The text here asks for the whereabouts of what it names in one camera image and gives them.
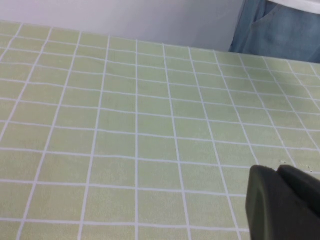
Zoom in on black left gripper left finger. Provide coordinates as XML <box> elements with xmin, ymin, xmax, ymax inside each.
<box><xmin>244</xmin><ymin>164</ymin><xmax>320</xmax><ymax>240</ymax></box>

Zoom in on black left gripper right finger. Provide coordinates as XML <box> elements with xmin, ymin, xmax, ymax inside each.
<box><xmin>276</xmin><ymin>164</ymin><xmax>320</xmax><ymax>219</ymax></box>

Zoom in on blue jeans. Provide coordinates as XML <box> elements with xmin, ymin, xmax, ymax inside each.
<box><xmin>228</xmin><ymin>0</ymin><xmax>320</xmax><ymax>64</ymax></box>

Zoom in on green checked tablecloth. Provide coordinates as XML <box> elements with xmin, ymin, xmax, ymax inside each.
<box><xmin>0</xmin><ymin>20</ymin><xmax>320</xmax><ymax>240</ymax></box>

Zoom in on white t-shirt torso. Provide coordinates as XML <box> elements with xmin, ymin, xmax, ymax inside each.
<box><xmin>267</xmin><ymin>0</ymin><xmax>320</xmax><ymax>14</ymax></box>

